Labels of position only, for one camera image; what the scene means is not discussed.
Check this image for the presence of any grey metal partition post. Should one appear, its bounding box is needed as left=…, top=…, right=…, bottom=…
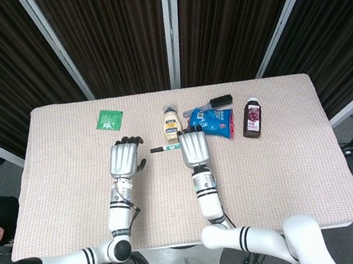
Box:
left=246, top=0, right=329, bottom=80
left=160, top=0, right=190, bottom=90
left=17, top=0, right=97, bottom=108

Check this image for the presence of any black handled metal scraper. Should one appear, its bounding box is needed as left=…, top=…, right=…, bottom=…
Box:
left=180, top=93, right=235, bottom=119

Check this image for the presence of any green square sachet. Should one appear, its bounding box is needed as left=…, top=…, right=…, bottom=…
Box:
left=93, top=107, right=126, bottom=135

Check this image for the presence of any beige woven tablecloth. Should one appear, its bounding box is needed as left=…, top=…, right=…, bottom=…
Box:
left=0, top=67, right=353, bottom=264

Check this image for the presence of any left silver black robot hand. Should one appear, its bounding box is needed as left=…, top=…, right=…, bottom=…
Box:
left=105, top=134, right=150, bottom=182

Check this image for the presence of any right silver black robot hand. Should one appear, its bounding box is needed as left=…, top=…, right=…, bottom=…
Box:
left=175, top=123, right=212, bottom=170

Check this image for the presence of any mayonnaise squeeze bottle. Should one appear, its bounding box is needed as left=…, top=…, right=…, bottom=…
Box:
left=161, top=103, right=185, bottom=146

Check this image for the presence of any blue snack bag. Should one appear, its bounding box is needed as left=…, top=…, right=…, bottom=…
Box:
left=185, top=102, right=238, bottom=144

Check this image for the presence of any purple juice bottle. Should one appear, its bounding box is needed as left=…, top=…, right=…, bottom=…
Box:
left=238, top=96, right=267, bottom=140

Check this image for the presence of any green white marker body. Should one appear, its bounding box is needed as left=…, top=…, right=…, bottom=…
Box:
left=161, top=142, right=182, bottom=151

